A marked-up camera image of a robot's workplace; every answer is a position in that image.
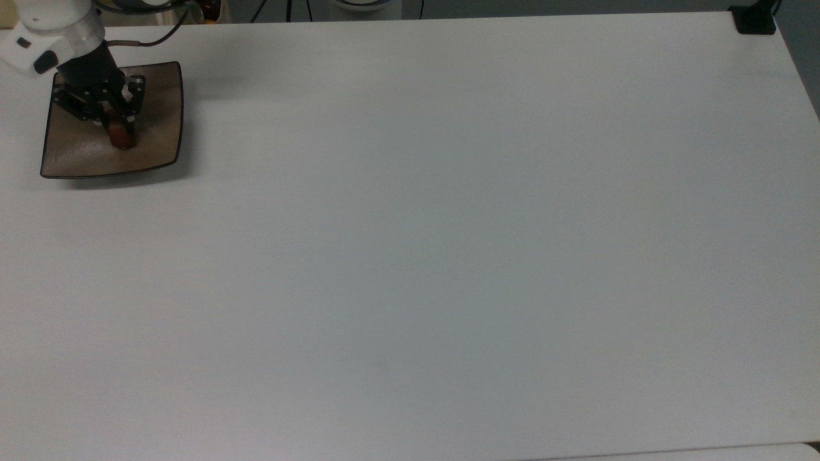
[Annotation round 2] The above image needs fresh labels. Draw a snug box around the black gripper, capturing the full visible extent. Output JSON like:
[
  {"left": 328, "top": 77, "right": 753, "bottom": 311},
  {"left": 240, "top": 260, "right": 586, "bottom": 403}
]
[{"left": 51, "top": 44, "right": 147, "bottom": 139}]

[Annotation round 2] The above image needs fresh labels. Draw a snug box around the small round brown food item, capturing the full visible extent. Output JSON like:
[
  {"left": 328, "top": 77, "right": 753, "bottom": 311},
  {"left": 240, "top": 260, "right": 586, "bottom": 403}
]
[{"left": 107, "top": 120, "right": 137, "bottom": 152}]

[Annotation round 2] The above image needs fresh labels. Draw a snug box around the square brown ceramic plate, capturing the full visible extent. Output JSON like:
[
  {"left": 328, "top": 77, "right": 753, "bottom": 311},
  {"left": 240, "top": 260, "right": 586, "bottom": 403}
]
[{"left": 40, "top": 61, "right": 186, "bottom": 181}]

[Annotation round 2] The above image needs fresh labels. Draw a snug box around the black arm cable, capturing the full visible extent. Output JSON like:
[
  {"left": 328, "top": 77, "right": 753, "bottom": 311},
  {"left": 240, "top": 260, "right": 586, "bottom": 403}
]
[{"left": 104, "top": 5, "right": 191, "bottom": 48}]

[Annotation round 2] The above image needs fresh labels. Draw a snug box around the black camera stand pole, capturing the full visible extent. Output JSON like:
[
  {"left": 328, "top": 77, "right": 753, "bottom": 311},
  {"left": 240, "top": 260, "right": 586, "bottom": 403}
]
[{"left": 730, "top": 0, "right": 778, "bottom": 35}]

